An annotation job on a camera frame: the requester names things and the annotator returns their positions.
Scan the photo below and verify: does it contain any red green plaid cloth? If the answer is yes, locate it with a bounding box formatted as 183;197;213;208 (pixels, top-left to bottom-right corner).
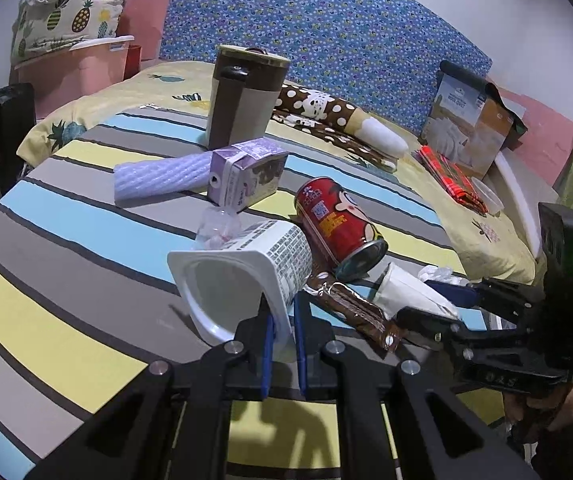
414;145;488;216

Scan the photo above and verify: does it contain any cardboard bedding box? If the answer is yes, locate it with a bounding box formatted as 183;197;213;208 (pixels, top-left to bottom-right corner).
420;60;527;179

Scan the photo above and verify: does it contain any right hand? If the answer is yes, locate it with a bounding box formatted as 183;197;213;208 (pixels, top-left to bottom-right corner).
503;384;573;431

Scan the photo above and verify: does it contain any white bed frame rail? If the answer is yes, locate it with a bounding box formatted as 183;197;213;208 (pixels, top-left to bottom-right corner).
483;148;559;276

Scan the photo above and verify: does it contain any white plastic bowl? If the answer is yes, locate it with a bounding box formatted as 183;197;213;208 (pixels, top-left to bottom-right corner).
471;177;504;216

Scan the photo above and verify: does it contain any purple milk carton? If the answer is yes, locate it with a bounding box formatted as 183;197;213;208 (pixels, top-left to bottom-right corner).
207;136;288;212

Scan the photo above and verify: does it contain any white paper cup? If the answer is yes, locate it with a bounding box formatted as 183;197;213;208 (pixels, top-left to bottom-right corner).
373;262;459;320

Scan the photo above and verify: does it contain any pink storage box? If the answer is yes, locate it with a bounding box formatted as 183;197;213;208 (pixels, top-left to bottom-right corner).
14;36;134;119

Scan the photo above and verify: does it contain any pineapple print quilt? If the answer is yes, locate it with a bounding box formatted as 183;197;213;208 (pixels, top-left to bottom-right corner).
11;0;125;66

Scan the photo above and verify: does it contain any brown beige travel mug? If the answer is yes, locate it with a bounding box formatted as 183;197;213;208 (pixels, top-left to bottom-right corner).
206;44;291;150

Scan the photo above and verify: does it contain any striped table cloth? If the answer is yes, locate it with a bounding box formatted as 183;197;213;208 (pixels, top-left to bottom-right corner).
0;105;507;479

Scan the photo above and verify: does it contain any purple foam net sleeve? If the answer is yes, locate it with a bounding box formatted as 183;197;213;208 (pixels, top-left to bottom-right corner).
113;152;213;202

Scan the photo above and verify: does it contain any white yogurt cup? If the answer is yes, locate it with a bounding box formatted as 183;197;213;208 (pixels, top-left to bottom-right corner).
167;220;312;353

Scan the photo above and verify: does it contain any yellow pineapple bed sheet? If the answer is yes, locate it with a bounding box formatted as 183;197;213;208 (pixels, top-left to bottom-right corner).
17;61;536;284

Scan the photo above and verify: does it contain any blue patterned headboard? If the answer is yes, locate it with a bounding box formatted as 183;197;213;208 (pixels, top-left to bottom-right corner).
160;0;492;132

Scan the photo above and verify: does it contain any clear plastic wrapper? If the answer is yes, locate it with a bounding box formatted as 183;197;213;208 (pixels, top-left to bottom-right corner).
194;206;242;250

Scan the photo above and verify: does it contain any white tissue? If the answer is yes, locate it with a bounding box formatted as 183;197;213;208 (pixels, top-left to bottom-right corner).
417;266;469;286

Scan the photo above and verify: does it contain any brown snack wrapper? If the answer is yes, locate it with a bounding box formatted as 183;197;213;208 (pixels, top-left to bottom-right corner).
303;272;405;353

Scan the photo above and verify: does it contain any brown polka dot blanket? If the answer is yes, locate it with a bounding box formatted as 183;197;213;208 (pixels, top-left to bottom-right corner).
272;82;409;172

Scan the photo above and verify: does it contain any red cartoon can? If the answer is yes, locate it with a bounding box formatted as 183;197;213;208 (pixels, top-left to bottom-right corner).
294;177;388;282

